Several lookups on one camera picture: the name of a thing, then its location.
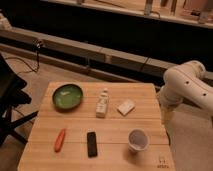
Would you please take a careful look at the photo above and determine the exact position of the white plastic bottle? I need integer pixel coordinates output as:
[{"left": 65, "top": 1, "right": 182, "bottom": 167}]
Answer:
[{"left": 96, "top": 88, "right": 109, "bottom": 118}]

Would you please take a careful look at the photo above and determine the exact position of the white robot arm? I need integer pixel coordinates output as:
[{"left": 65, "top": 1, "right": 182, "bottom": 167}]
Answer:
[{"left": 158, "top": 60, "right": 213, "bottom": 116}]

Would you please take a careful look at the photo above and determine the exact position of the white sponge block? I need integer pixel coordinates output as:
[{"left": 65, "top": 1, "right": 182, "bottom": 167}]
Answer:
[{"left": 117, "top": 99, "right": 135, "bottom": 116}]

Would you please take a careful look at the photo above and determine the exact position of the green round bowl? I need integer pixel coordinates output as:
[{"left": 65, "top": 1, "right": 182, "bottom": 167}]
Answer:
[{"left": 52, "top": 84, "right": 83, "bottom": 110}]

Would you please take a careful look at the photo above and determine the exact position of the white paper cup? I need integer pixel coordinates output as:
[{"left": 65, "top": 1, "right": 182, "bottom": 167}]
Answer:
[{"left": 128, "top": 129, "right": 149, "bottom": 154}]

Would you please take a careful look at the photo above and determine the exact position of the black rectangular remote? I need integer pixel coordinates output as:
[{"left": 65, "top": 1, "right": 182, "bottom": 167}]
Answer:
[{"left": 87, "top": 132, "right": 98, "bottom": 157}]

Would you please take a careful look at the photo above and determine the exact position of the orange carrot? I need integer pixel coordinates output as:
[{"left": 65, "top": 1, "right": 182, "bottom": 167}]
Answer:
[{"left": 54, "top": 129, "right": 66, "bottom": 152}]

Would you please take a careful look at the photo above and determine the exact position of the black cable on floor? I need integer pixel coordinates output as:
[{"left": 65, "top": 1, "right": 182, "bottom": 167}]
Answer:
[{"left": 4, "top": 39, "right": 45, "bottom": 76}]

